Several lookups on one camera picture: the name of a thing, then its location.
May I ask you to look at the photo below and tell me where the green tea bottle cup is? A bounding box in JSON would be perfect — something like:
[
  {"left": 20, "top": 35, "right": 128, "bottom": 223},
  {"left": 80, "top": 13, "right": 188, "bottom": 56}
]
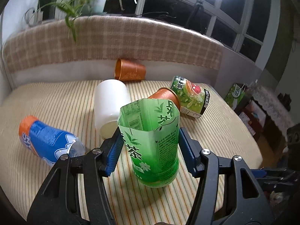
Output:
[{"left": 117, "top": 99, "right": 180, "bottom": 188}]

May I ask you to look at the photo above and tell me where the blue orange cut bottle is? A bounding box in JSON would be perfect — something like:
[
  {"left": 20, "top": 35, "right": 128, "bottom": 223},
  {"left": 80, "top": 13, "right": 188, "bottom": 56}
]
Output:
[{"left": 18, "top": 115, "right": 86, "bottom": 167}]

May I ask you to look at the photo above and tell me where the white string cable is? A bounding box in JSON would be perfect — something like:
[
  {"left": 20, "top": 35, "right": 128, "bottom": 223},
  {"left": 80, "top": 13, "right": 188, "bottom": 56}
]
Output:
[{"left": 22, "top": 7, "right": 44, "bottom": 28}]

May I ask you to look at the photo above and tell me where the copper cup in middle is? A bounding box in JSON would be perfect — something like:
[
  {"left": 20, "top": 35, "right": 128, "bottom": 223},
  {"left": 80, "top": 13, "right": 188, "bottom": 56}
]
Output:
[{"left": 148, "top": 87, "right": 181, "bottom": 111}]

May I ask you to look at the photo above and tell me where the copper cup near backrest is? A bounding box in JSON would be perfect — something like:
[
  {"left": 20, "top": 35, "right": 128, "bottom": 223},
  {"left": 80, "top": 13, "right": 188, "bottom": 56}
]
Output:
[{"left": 114, "top": 58, "right": 146, "bottom": 81}]

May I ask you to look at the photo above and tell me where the white plastic cup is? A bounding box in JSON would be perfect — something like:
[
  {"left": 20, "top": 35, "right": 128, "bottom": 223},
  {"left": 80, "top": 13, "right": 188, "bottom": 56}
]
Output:
[{"left": 94, "top": 79, "right": 131, "bottom": 139}]

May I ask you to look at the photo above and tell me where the grapefruit label bottle cup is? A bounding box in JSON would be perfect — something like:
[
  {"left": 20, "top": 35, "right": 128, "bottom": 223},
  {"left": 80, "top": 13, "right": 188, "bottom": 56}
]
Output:
[{"left": 170, "top": 76, "right": 210, "bottom": 119}]

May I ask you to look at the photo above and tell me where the potted spider plant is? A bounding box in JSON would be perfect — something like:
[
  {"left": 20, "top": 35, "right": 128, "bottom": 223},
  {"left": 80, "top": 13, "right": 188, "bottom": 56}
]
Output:
[{"left": 24, "top": 0, "right": 107, "bottom": 42}]

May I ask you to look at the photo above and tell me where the green tissue box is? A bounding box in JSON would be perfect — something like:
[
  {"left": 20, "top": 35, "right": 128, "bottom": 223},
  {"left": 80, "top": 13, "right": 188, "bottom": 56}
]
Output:
[{"left": 224, "top": 83, "right": 248, "bottom": 110}]

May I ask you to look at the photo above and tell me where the plaid sofa backrest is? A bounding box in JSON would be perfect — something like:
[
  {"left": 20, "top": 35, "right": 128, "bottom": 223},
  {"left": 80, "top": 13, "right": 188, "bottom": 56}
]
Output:
[{"left": 3, "top": 16, "right": 223, "bottom": 73}]

